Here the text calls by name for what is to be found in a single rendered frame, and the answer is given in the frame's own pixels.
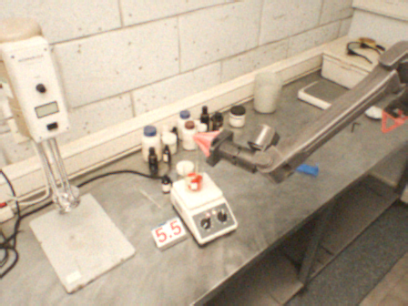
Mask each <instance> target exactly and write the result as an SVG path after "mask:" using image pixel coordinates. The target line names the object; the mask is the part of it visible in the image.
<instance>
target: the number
mask: <svg viewBox="0 0 408 306"><path fill-rule="evenodd" d="M153 232H154V235H155V237H156V241H157V242H158V245H160V244H161V243H164V242H165V241H167V240H170V239H172V238H174V237H177V236H178V235H179V234H181V233H183V232H184V231H183V229H182V227H181V225H180V222H179V219H176V220H173V221H172V222H169V223H168V224H165V225H164V226H161V227H159V228H158V229H154V230H153Z"/></svg>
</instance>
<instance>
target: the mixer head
mask: <svg viewBox="0 0 408 306"><path fill-rule="evenodd" d="M0 81H1V83H2V84H1V88H3V89H4V91H5V96H6V97H7V99H8V106H9V108H10V111H11V113H12V115H13V119H14V120H15V124H16V127H17V129H18V132H19V133H20V134H21V135H22V136H25V138H27V139H30V140H34V141H35V142H37V143H40V142H44V141H45V140H51V139H52V138H56V137H57V136H61V135H62V134H66V133H67V132H70V131H71V130H72V126H71V124H70V122H69V116H68V114H67V109H66V103H65V100H64V98H63V93H62V91H61V86H60V84H59V78H58V76H57V73H56V68H55V62H54V60H53V57H52V53H51V51H50V45H49V44H48V42H47V40H45V38H44V33H43V32H42V30H41V25H40V24H38V23H37V21H35V20H33V19H28V18H23V17H12V18H3V19H0Z"/></svg>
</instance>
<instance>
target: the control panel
mask: <svg viewBox="0 0 408 306"><path fill-rule="evenodd" d="M222 209H223V210H224V212H226V214H227V215H228V218H227V220H226V221H224V222H221V221H219V220H218V217H217V215H218V212H220V211H221V210H222ZM213 211H215V214H213ZM208 214H209V216H208ZM191 217H192V218H193V221H194V223H195V226H196V227H197V231H198V232H199V235H200V237H201V238H202V239H205V238H207V237H209V236H210V235H212V234H215V233H216V232H220V231H221V230H224V229H227V228H228V227H229V226H233V225H234V224H236V222H235V221H234V218H232V216H231V213H230V210H229V208H228V206H227V204H226V202H223V203H222V204H219V205H218V206H215V207H213V208H209V209H205V210H204V211H202V212H200V213H198V214H195V215H193V216H191ZM203 218H210V221H211V226H210V227H209V229H203V228H202V227H201V225H200V222H201V220H202V219H203Z"/></svg>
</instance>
